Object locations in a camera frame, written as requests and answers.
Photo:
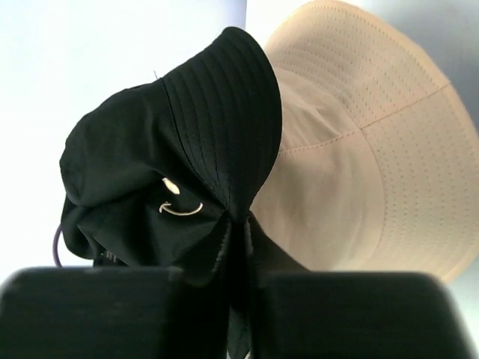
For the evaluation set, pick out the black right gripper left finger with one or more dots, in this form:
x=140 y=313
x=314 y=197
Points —
x=112 y=313

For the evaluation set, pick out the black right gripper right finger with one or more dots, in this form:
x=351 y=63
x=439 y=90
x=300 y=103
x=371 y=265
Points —
x=357 y=315

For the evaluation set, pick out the beige bucket hat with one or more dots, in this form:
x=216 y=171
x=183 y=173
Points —
x=378 y=164

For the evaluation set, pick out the black bucket hat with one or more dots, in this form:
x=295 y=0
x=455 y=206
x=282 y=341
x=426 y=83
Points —
x=164 y=174

